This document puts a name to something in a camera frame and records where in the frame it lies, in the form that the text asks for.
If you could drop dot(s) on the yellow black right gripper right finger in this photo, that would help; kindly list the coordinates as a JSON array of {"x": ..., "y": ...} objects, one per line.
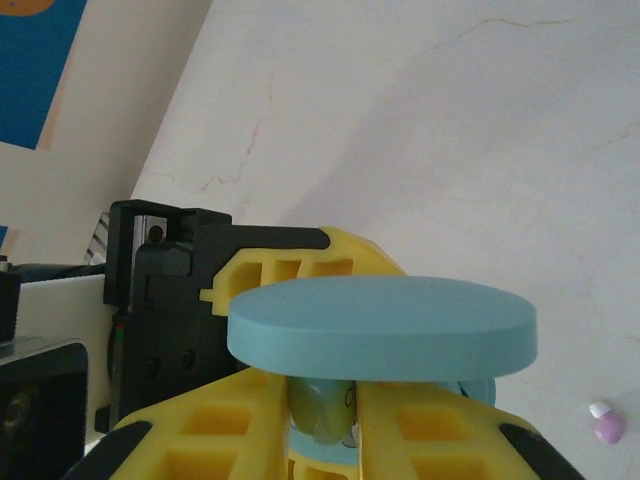
[{"x": 430, "y": 445}]

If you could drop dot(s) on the purple earbud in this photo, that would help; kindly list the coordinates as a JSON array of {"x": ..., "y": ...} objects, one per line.
[{"x": 609, "y": 425}]

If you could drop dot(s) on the blue floral wall poster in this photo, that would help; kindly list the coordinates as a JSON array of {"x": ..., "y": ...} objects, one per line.
[{"x": 30, "y": 75}]

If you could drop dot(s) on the blue earbud charging case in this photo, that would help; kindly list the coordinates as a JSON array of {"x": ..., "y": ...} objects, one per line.
[{"x": 380, "y": 325}]

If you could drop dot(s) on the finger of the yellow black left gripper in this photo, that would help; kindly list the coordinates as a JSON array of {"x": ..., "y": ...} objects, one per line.
[
  {"x": 350, "y": 260},
  {"x": 320, "y": 472}
]

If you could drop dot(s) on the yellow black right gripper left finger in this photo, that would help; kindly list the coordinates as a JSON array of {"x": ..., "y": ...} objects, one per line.
[{"x": 225, "y": 440}]

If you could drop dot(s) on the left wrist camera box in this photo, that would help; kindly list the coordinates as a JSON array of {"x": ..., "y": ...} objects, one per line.
[{"x": 60, "y": 310}]

